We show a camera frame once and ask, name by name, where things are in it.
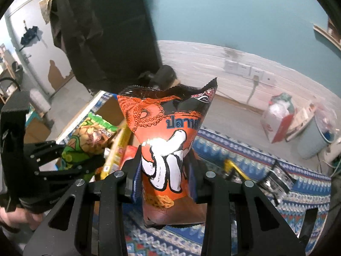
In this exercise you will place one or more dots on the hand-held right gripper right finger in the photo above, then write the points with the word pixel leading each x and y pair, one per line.
pixel 202 189

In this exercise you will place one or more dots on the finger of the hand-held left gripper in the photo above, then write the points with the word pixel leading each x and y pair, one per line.
pixel 69 172
pixel 45 152

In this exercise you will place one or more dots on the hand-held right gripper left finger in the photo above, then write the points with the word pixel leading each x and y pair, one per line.
pixel 137 186

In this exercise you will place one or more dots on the red orange snack bag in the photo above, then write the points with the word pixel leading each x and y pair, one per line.
pixel 130 154

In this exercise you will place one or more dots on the shiny gold snack packet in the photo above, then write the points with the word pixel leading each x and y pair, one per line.
pixel 231 166

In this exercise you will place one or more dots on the green peanut snack bag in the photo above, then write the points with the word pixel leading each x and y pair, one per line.
pixel 85 136

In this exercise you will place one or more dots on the long yellow biscuit pack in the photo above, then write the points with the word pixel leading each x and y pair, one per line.
pixel 118 149

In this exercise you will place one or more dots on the orange black octopus snack bag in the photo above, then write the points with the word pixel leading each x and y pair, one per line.
pixel 165 128

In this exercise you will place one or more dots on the black snack packet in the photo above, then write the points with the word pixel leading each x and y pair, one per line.
pixel 279 177

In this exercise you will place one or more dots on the person's left forearm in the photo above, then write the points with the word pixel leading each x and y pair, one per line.
pixel 18 218

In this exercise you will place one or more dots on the brown floor carton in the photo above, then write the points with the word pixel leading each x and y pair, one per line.
pixel 37 132

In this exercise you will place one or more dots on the white plastic wrapped pack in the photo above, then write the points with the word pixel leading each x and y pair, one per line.
pixel 40 101

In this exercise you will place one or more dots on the wooden shelf rack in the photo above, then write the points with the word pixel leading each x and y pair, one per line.
pixel 9 77

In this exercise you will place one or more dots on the white peeling door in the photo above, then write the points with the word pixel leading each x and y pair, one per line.
pixel 32 58

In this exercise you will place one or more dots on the blue patterned blanket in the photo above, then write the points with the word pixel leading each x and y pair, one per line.
pixel 293 208

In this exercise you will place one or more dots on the red white paper bag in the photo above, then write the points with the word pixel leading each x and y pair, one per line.
pixel 275 130

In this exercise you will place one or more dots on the black folded umbrella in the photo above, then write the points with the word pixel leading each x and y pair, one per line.
pixel 30 36

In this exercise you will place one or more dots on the white plastic bag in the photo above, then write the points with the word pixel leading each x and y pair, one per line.
pixel 278 112

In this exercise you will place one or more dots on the black round fan heater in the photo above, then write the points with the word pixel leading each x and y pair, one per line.
pixel 162 76

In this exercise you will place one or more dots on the light blue trash bin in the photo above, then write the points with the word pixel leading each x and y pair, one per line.
pixel 311 141

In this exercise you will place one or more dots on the white red flat carton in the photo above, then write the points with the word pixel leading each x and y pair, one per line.
pixel 302 121

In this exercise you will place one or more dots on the black cloth cover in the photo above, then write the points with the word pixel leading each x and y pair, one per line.
pixel 106 32

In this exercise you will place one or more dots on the beige crumpled cloth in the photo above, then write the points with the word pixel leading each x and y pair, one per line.
pixel 48 5

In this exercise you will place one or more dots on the clear plastic bin liner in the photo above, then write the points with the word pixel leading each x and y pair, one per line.
pixel 326 122

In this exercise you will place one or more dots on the white wall socket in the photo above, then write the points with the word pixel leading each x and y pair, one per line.
pixel 259 72
pixel 269 79
pixel 231 67
pixel 244 70

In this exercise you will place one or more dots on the wooden wall shelf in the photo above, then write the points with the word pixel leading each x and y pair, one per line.
pixel 326 36

